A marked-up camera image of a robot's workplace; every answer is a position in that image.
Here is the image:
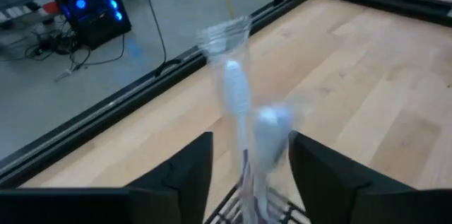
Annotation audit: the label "black wire caddy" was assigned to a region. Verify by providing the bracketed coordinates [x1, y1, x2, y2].
[203, 184, 312, 224]

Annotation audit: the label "black hanging cable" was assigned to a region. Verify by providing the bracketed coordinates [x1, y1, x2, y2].
[136, 0, 168, 73]

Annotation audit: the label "black computer blue lights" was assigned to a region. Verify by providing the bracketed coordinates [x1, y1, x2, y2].
[57, 0, 133, 51]

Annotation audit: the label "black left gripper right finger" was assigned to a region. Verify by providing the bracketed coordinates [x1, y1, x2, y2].
[288, 130, 418, 224]

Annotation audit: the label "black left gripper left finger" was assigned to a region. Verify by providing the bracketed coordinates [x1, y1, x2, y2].
[126, 131, 215, 224]

